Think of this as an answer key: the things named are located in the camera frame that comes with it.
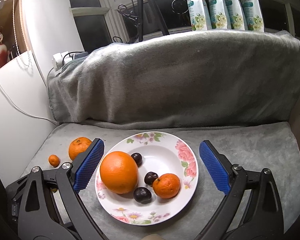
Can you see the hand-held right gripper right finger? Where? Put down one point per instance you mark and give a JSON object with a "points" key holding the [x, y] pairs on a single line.
{"points": [[213, 167]]}

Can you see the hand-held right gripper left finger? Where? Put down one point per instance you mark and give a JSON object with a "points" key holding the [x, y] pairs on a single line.
{"points": [[90, 162]]}

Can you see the large round orange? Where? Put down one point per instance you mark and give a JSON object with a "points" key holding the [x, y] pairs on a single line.
{"points": [[77, 147]]}

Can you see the large oval orange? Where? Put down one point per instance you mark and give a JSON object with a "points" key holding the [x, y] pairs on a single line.
{"points": [[118, 172]]}

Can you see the tiny tangerine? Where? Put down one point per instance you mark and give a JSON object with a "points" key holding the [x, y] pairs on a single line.
{"points": [[53, 160]]}

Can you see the dark purple plum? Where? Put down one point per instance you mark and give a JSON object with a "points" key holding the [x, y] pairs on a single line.
{"points": [[150, 178], [136, 158], [142, 195]]}

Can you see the white floral plate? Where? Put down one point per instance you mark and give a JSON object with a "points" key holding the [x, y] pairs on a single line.
{"points": [[162, 155]]}

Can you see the person's right hand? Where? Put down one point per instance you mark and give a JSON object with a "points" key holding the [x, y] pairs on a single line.
{"points": [[152, 237]]}

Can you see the gray fleece blanket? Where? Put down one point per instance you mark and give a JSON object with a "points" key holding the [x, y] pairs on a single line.
{"points": [[177, 80]]}

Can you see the white power strip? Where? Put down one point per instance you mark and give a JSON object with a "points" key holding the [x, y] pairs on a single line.
{"points": [[58, 58]]}

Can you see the white floral refill pouch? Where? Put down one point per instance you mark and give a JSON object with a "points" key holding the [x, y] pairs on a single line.
{"points": [[196, 12], [237, 20], [255, 20], [218, 18]]}

